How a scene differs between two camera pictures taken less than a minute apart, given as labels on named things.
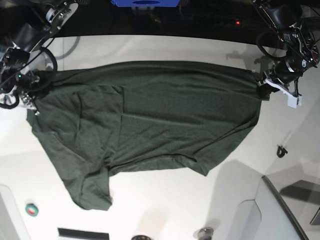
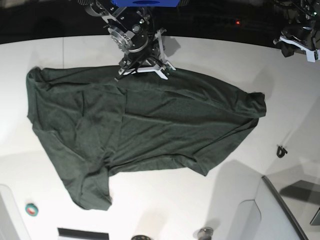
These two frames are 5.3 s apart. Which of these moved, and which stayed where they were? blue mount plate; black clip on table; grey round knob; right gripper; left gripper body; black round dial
Moved: left gripper body; right gripper
Stayed: black round dial; blue mount plate; black clip on table; grey round knob
